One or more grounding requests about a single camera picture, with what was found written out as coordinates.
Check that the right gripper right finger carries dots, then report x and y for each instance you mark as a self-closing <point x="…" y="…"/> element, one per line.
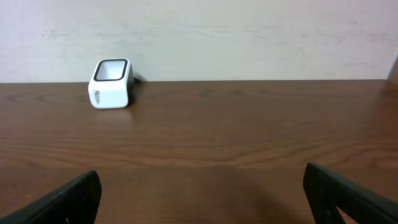
<point x="328" y="193"/>

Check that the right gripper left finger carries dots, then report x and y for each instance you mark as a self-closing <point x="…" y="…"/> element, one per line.
<point x="75" y="202"/>

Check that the white barcode scanner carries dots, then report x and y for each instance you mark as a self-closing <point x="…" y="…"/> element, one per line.
<point x="111" y="84"/>

